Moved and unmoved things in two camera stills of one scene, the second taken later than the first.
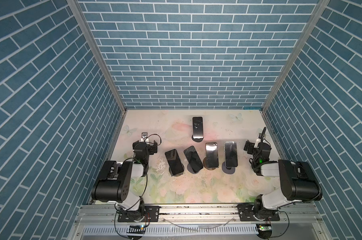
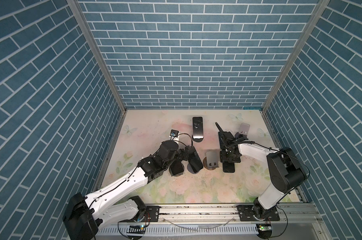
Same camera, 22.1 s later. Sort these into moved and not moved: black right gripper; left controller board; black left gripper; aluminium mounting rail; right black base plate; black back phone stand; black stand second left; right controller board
Moved: black left gripper; black right gripper
Not moved: black back phone stand; right controller board; black stand second left; left controller board; aluminium mounting rail; right black base plate
